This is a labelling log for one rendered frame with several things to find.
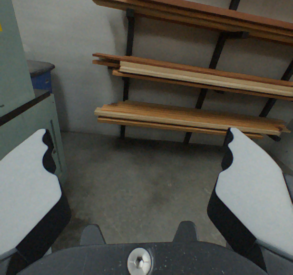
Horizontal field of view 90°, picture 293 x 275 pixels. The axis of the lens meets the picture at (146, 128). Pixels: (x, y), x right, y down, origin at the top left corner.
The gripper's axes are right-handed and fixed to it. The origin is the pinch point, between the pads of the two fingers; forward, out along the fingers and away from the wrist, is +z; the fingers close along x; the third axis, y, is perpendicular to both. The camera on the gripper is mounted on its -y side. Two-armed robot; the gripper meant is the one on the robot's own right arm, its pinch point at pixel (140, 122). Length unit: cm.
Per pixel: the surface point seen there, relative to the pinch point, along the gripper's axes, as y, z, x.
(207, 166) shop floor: 137, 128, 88
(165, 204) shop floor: 128, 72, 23
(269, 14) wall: -32, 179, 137
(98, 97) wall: 58, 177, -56
